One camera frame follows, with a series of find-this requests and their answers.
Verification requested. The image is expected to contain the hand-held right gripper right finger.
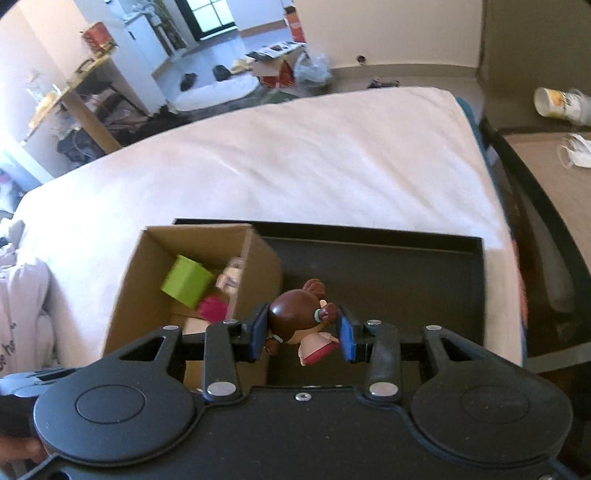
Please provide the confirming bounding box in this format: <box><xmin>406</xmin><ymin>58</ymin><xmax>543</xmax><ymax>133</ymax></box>
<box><xmin>338</xmin><ymin>304</ymin><xmax>523</xmax><ymax>400</ymax></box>

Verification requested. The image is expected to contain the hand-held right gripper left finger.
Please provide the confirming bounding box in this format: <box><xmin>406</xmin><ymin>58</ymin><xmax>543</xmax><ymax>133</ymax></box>
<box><xmin>105</xmin><ymin>302</ymin><xmax>271</xmax><ymax>401</ymax></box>

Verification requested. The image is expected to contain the brown-haired doll figure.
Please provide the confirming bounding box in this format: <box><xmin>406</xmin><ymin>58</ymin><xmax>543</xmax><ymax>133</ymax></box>
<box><xmin>264</xmin><ymin>278</ymin><xmax>343</xmax><ymax>366</ymax></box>

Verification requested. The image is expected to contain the pink toy figure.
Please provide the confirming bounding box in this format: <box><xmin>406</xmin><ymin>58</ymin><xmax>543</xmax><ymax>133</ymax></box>
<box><xmin>198</xmin><ymin>295</ymin><xmax>232</xmax><ymax>322</ymax></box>

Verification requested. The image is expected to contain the black tray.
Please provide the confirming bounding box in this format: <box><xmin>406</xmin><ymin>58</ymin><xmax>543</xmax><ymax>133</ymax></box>
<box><xmin>173</xmin><ymin>218</ymin><xmax>485</xmax><ymax>391</ymax></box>

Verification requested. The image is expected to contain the green cube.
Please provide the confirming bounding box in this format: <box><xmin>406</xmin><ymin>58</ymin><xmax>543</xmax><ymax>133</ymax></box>
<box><xmin>160</xmin><ymin>255</ymin><xmax>216</xmax><ymax>302</ymax></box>

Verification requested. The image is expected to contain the person's left hand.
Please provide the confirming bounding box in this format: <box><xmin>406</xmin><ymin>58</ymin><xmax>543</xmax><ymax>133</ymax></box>
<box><xmin>0</xmin><ymin>436</ymin><xmax>42</xmax><ymax>462</ymax></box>

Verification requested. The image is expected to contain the white bed blanket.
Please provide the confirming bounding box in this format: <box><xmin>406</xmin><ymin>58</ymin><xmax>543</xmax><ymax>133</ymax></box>
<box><xmin>9</xmin><ymin>85</ymin><xmax>513</xmax><ymax>370</ymax></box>

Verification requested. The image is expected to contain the white floor rug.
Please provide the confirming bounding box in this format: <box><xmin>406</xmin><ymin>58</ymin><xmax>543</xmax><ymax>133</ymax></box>
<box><xmin>174</xmin><ymin>74</ymin><xmax>260</xmax><ymax>112</ymax></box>

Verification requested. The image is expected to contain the clear plastic bag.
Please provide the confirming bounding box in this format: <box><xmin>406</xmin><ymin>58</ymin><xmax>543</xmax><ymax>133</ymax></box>
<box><xmin>294</xmin><ymin>52</ymin><xmax>332</xmax><ymax>89</ymax></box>

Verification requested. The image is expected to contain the cardboard box with flaps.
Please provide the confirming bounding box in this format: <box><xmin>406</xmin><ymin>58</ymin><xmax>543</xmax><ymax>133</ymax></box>
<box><xmin>246</xmin><ymin>41</ymin><xmax>306</xmax><ymax>89</ymax></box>

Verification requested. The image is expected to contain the yellow wooden table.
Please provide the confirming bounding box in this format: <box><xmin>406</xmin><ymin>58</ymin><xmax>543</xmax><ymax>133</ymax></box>
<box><xmin>27</xmin><ymin>54</ymin><xmax>124</xmax><ymax>155</ymax></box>

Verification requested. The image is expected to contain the white face mask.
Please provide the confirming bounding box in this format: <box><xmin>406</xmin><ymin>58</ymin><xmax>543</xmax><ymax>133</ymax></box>
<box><xmin>556</xmin><ymin>133</ymin><xmax>591</xmax><ymax>169</ymax></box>

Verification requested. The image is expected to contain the glass jar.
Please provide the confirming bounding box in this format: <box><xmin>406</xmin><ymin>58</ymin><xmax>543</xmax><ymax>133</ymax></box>
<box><xmin>25</xmin><ymin>69</ymin><xmax>51</xmax><ymax>101</ymax></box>

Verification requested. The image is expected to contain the white cabinet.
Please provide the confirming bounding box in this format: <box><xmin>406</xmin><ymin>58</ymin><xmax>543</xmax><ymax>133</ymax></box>
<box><xmin>124</xmin><ymin>11</ymin><xmax>171</xmax><ymax>109</ymax></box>

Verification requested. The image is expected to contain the orange box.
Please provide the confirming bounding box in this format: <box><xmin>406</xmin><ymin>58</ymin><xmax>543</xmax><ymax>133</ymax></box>
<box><xmin>283</xmin><ymin>6</ymin><xmax>308</xmax><ymax>44</ymax></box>

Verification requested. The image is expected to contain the black framed glass door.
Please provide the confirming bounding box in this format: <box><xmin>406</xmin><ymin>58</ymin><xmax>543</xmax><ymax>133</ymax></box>
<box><xmin>174</xmin><ymin>0</ymin><xmax>241</xmax><ymax>42</ymax></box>

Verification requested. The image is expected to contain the red box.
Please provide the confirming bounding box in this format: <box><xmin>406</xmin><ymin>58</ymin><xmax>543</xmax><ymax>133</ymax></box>
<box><xmin>80</xmin><ymin>21</ymin><xmax>117</xmax><ymax>52</ymax></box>

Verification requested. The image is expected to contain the brown high-back chair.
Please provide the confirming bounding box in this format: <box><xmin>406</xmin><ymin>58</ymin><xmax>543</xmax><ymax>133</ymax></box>
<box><xmin>475</xmin><ymin>0</ymin><xmax>591</xmax><ymax>134</ymax></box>

